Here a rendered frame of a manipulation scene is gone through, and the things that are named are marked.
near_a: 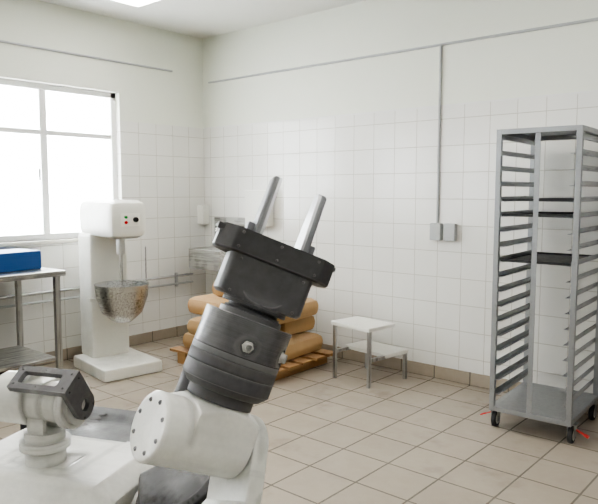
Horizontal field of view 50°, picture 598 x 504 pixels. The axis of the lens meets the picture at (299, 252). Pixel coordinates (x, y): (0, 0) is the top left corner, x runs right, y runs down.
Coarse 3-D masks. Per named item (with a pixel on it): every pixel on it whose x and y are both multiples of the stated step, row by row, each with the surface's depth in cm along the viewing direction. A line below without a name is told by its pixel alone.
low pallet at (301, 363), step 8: (184, 352) 544; (312, 352) 545; (320, 352) 541; (328, 352) 541; (184, 360) 545; (288, 360) 518; (296, 360) 516; (304, 360) 516; (312, 360) 518; (320, 360) 543; (280, 368) 492; (288, 368) 496; (296, 368) 518; (304, 368) 526; (280, 376) 503
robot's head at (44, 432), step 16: (0, 384) 82; (48, 384) 82; (0, 400) 81; (16, 400) 80; (32, 400) 80; (48, 400) 80; (0, 416) 82; (16, 416) 81; (32, 416) 81; (48, 416) 80; (32, 432) 82; (48, 432) 82; (64, 432) 83; (32, 448) 80; (48, 448) 81
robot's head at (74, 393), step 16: (32, 368) 81; (48, 368) 81; (16, 384) 80; (32, 384) 79; (64, 384) 78; (80, 384) 80; (64, 400) 78; (80, 400) 80; (64, 416) 79; (80, 416) 80
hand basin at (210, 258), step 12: (252, 192) 607; (264, 192) 596; (252, 204) 608; (204, 216) 659; (252, 216) 609; (216, 228) 630; (192, 252) 631; (204, 252) 619; (216, 252) 608; (192, 264) 632; (204, 264) 621; (216, 264) 609
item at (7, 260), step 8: (0, 256) 457; (8, 256) 461; (16, 256) 466; (24, 256) 471; (32, 256) 476; (40, 256) 481; (0, 264) 457; (8, 264) 462; (16, 264) 466; (24, 264) 471; (32, 264) 476; (40, 264) 481; (0, 272) 458
